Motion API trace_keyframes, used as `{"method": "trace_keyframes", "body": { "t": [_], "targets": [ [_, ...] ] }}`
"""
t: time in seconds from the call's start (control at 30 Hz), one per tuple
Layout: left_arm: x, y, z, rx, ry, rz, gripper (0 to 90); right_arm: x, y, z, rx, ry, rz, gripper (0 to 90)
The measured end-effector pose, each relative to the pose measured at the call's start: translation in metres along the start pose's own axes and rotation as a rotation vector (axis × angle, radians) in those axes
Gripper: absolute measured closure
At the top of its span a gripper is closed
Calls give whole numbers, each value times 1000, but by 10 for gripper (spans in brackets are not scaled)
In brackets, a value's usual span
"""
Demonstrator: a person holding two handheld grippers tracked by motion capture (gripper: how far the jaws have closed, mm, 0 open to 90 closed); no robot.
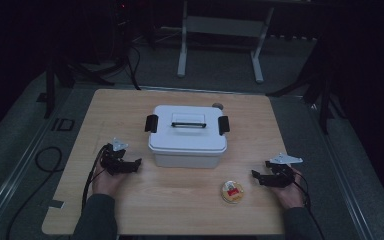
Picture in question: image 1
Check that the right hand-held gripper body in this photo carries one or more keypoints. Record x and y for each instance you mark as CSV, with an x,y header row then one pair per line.
x,y
284,171

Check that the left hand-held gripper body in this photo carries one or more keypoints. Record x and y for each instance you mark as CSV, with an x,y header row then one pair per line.
x,y
112,160

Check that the person's right hand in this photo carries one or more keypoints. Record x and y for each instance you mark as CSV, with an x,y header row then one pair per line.
x,y
291,195

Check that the person's left hand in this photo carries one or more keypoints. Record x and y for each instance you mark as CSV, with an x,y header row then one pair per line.
x,y
106,183

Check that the grey table grommet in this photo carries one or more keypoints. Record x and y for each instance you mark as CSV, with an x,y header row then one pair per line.
x,y
218,105

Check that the round yellow tin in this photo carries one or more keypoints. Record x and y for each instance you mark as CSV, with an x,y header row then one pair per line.
x,y
232,192

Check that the white lid with black latches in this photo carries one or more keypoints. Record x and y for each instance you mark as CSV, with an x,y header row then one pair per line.
x,y
186,135

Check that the white metal stand frame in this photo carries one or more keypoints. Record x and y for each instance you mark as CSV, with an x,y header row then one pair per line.
x,y
225,26

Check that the white plastic storage box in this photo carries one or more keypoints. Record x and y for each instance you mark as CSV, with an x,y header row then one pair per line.
x,y
186,160

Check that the black tripod stand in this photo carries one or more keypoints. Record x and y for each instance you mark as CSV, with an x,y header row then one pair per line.
x,y
323,96
50,86

